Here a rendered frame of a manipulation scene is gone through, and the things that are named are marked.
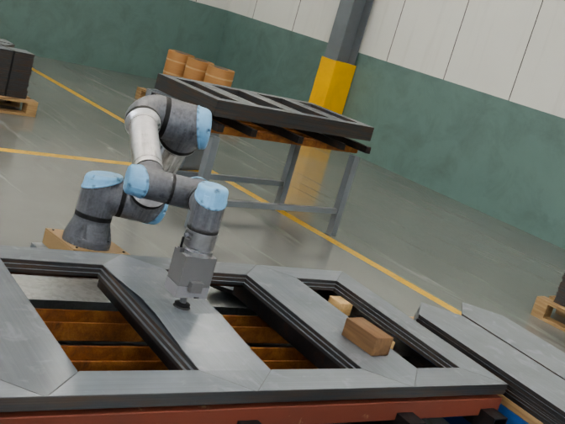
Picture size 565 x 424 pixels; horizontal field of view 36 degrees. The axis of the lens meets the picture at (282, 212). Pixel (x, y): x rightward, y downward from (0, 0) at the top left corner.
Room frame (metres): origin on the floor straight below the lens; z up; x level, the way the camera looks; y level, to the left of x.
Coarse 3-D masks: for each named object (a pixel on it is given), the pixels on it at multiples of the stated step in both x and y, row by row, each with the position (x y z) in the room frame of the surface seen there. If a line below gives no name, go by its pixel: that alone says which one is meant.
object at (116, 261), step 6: (114, 258) 2.18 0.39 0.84; (120, 258) 2.19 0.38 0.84; (126, 258) 2.20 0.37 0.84; (108, 264) 2.12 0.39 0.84; (114, 264) 2.13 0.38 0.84; (120, 264) 2.14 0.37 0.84; (126, 264) 2.16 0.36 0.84; (132, 264) 2.17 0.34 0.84; (138, 264) 2.18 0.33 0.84; (144, 264) 2.20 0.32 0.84; (150, 264) 2.21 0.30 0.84
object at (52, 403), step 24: (24, 264) 1.97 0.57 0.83; (48, 264) 2.02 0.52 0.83; (72, 264) 2.05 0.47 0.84; (120, 288) 2.00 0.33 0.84; (312, 288) 2.49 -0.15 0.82; (336, 288) 2.55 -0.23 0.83; (144, 312) 1.88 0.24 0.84; (288, 312) 2.18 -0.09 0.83; (168, 336) 1.78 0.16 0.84; (312, 336) 2.07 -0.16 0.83; (408, 336) 2.27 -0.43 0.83; (336, 360) 1.97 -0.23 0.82; (432, 360) 2.17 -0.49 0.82; (504, 384) 2.09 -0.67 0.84; (0, 408) 1.32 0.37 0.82; (24, 408) 1.35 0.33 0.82; (48, 408) 1.37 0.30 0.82; (72, 408) 1.40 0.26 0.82; (96, 408) 1.43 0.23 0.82
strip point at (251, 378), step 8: (216, 376) 1.64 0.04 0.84; (224, 376) 1.66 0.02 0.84; (232, 376) 1.67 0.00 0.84; (240, 376) 1.68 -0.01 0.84; (248, 376) 1.69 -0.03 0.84; (256, 376) 1.70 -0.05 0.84; (264, 376) 1.71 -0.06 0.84; (240, 384) 1.64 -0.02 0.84; (248, 384) 1.65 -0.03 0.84; (256, 384) 1.66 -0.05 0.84
